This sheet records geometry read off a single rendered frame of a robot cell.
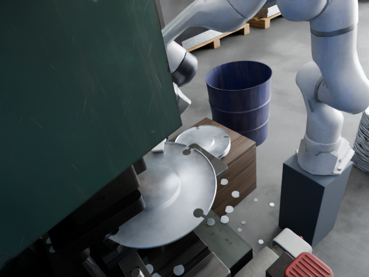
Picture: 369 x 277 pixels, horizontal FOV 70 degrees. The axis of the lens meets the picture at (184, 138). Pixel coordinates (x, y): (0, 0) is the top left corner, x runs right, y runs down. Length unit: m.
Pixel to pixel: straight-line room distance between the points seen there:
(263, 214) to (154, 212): 1.00
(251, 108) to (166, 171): 1.10
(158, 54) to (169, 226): 0.38
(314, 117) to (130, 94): 0.79
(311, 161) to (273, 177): 0.63
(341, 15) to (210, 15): 0.32
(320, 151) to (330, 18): 0.45
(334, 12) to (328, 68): 0.15
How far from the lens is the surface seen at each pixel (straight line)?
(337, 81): 0.86
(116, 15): 0.25
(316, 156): 1.06
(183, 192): 0.60
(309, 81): 0.94
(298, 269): 0.54
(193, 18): 0.80
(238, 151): 1.33
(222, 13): 0.77
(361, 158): 1.78
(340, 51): 0.84
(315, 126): 0.99
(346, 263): 1.45
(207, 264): 0.60
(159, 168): 0.65
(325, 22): 0.80
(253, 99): 1.63
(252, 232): 1.45
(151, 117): 0.28
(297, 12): 0.71
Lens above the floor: 1.24
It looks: 37 degrees down
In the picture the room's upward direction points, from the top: 13 degrees counter-clockwise
